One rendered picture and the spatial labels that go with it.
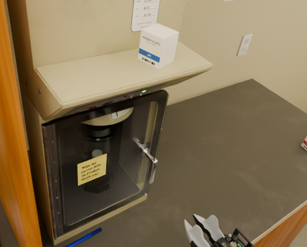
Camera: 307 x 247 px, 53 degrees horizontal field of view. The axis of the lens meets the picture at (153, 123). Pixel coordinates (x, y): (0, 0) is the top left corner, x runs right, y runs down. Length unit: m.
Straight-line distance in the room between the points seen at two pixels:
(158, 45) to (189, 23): 0.81
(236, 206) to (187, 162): 0.24
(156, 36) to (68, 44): 0.15
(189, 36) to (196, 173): 0.59
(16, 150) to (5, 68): 0.15
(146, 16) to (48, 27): 0.19
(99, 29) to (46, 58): 0.11
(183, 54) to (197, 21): 0.75
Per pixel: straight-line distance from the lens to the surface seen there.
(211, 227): 0.78
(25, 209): 0.65
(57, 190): 0.77
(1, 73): 0.45
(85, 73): 0.55
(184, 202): 1.10
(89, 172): 0.78
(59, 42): 0.56
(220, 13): 1.49
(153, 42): 0.57
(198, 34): 1.44
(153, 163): 0.82
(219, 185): 1.19
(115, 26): 0.60
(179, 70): 0.59
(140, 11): 0.62
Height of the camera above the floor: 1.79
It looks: 38 degrees down
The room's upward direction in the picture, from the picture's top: 10 degrees clockwise
